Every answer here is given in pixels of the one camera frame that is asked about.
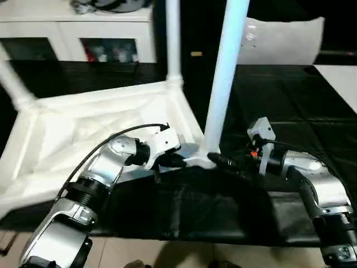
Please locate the white plastic table top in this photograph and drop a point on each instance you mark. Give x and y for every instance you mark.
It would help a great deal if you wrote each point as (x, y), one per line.
(83, 111)

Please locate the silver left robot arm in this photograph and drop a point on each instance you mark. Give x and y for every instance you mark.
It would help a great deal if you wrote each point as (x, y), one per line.
(103, 167)

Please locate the black case with gold label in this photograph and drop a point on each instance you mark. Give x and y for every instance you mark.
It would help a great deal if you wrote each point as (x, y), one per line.
(195, 28)

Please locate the grey pillow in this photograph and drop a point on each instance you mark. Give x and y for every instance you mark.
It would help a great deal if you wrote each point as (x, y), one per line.
(284, 42)

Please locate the black mat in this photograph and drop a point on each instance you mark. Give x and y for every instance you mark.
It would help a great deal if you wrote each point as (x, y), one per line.
(279, 111)

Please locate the white glass-door cabinet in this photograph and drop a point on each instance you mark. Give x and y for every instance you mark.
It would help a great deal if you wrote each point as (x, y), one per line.
(36, 28)

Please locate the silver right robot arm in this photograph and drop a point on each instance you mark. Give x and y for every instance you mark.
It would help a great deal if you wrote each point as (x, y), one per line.
(320, 181)

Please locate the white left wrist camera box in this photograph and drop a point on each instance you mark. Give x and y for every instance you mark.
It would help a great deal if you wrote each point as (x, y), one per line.
(164, 139)

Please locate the white flat board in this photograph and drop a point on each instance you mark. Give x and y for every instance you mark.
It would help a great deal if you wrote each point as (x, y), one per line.
(340, 83)

